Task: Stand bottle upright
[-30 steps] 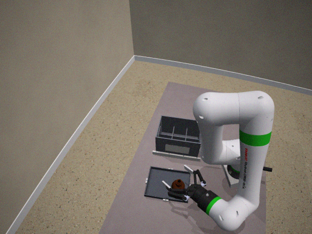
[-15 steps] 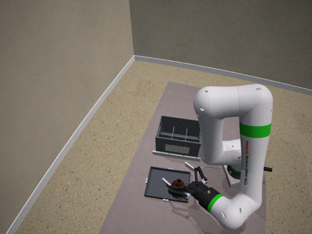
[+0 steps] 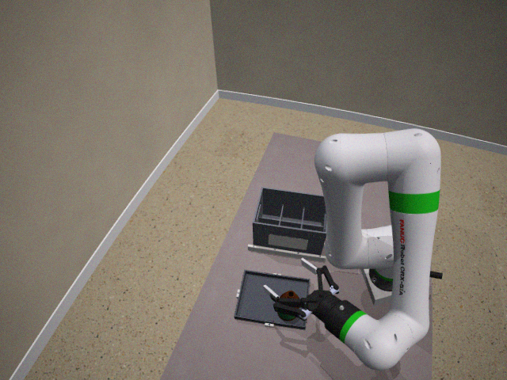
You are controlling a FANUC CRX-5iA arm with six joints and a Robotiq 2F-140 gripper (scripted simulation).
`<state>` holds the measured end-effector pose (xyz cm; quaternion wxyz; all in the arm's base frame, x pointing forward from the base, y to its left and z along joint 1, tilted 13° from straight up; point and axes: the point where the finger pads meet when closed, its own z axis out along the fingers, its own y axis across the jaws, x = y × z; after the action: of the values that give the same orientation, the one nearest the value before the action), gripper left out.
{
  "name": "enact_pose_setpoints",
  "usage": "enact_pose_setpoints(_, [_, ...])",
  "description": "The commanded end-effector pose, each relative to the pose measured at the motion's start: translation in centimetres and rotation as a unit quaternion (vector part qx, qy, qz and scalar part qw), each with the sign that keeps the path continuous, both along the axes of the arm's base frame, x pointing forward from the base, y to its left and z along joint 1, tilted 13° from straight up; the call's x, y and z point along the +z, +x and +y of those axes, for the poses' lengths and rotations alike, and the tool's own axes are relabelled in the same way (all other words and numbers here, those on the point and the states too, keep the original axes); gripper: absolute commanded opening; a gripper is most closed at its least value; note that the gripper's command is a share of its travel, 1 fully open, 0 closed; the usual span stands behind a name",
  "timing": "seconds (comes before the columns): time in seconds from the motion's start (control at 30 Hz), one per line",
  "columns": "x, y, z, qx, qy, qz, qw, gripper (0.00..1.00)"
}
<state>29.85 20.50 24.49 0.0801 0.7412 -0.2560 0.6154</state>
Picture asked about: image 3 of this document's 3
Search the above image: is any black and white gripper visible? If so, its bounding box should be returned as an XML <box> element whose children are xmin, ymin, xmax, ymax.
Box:
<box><xmin>263</xmin><ymin>258</ymin><xmax>341</xmax><ymax>324</ymax></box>

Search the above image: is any brown bottle with green label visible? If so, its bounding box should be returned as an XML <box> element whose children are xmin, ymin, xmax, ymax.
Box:
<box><xmin>277</xmin><ymin>291</ymin><xmax>299</xmax><ymax>321</ymax></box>

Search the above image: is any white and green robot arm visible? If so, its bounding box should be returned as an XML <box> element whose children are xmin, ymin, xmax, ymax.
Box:
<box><xmin>314</xmin><ymin>128</ymin><xmax>443</xmax><ymax>371</ymax></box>

